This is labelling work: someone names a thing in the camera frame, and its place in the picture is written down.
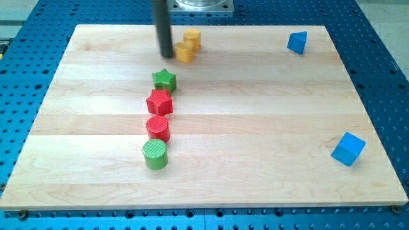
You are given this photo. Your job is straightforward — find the blue triangular prism block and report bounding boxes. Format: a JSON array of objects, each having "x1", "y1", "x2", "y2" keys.
[{"x1": 287, "y1": 31, "x2": 307, "y2": 55}]

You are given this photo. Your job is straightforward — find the blue cube block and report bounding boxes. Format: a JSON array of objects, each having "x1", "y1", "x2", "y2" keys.
[{"x1": 330, "y1": 132, "x2": 366, "y2": 167}]

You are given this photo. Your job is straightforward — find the blue perforated metal table plate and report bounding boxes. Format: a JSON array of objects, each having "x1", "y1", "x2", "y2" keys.
[{"x1": 1, "y1": 0, "x2": 408, "y2": 229}]

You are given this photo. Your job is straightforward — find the green cylinder block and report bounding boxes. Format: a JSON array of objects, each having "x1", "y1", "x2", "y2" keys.
[{"x1": 143, "y1": 139, "x2": 168, "y2": 170}]

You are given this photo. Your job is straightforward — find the light wooden board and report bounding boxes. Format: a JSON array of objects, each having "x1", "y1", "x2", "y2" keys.
[{"x1": 1, "y1": 25, "x2": 408, "y2": 210}]

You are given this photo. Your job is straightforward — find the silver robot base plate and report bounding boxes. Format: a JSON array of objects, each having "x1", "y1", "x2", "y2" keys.
[{"x1": 167, "y1": 0, "x2": 235, "y2": 15}]

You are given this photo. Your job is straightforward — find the green star block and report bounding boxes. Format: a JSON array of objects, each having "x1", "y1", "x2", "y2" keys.
[{"x1": 152, "y1": 69, "x2": 176, "y2": 95}]

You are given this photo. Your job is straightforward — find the red star block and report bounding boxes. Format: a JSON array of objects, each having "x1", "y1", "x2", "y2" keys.
[{"x1": 146, "y1": 89, "x2": 173, "y2": 116}]

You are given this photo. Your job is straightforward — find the yellow heart block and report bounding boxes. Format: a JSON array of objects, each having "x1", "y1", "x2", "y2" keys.
[{"x1": 175, "y1": 40, "x2": 194, "y2": 63}]

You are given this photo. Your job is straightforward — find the red cylinder block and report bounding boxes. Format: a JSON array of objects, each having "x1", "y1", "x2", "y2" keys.
[{"x1": 146, "y1": 115, "x2": 170, "y2": 142}]

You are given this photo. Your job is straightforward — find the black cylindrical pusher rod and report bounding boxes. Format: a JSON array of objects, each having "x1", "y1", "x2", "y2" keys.
[{"x1": 151, "y1": 0, "x2": 174, "y2": 58}]

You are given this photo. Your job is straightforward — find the yellow hexagon block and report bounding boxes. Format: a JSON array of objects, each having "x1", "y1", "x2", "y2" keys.
[{"x1": 183, "y1": 28, "x2": 201, "y2": 51}]

